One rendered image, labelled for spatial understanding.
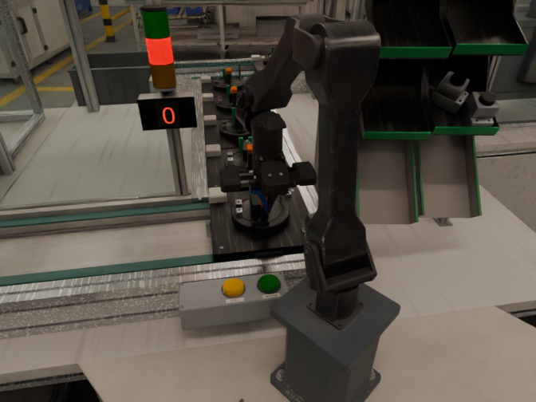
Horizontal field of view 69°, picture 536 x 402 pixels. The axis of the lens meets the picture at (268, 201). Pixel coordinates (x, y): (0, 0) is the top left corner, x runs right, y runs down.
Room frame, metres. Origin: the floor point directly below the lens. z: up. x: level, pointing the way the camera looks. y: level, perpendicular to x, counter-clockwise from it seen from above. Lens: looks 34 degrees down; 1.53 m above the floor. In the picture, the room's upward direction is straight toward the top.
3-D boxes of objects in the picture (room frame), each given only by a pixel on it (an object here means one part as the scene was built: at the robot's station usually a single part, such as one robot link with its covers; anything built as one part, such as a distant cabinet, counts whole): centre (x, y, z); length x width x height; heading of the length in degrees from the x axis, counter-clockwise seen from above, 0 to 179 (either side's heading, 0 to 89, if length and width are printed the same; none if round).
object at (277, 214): (0.76, 0.02, 0.98); 0.14 x 0.14 x 0.02
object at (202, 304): (0.53, 0.07, 0.93); 0.21 x 0.07 x 0.06; 99
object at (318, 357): (0.41, -0.10, 0.96); 0.15 x 0.15 x 0.20; 46
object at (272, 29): (6.37, -0.12, 0.40); 0.61 x 0.41 x 0.22; 91
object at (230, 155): (1.01, 0.06, 1.01); 0.24 x 0.24 x 0.13; 9
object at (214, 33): (6.18, 0.73, 0.36); 0.60 x 0.40 x 0.15; 93
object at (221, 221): (0.76, 0.02, 0.96); 0.24 x 0.24 x 0.02; 9
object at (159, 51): (0.85, 0.22, 1.33); 0.05 x 0.05 x 0.05
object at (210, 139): (1.25, 0.10, 1.01); 0.24 x 0.24 x 0.13; 9
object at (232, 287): (0.53, 0.07, 0.96); 0.04 x 0.04 x 0.02
